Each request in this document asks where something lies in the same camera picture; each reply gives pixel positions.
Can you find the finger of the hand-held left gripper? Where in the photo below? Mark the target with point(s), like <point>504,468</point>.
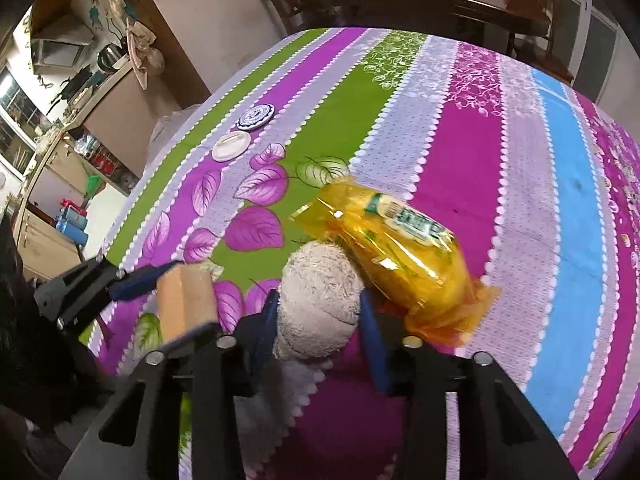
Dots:
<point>140,280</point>
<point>195,335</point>

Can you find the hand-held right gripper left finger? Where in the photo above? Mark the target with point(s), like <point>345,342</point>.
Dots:
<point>267,330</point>

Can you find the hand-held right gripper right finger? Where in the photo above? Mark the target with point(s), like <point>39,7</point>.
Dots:
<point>377,355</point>

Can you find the wooden block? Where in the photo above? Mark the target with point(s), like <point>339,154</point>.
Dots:
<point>187,300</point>

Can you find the white fluffy sock ball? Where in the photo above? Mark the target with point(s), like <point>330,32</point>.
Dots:
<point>320,290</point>

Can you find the yellow plastic bag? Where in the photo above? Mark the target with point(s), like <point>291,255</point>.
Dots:
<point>400,260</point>

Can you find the blue plastic container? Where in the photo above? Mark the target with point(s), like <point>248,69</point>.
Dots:
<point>72,222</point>

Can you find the translucent plastic bag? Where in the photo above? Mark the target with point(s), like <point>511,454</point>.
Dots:
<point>170,130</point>

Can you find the white round lid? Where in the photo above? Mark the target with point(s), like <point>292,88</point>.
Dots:
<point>231,146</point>

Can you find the kitchen counter cabinet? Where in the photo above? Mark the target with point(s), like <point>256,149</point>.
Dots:
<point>115,110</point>

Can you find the blue patterned round lid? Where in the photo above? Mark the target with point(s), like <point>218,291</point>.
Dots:
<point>256,116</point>

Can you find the electric kettle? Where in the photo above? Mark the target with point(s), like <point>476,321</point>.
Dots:
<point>111,57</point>

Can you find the hanging beige cloth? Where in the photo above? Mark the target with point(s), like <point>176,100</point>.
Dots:
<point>145,55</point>

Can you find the steel range hood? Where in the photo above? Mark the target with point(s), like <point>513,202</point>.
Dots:
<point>57,50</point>

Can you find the round dark wooden table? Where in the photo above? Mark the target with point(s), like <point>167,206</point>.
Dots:
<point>425,0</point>

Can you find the frosted glass double door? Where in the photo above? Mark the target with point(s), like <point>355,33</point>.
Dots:
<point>595,35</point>

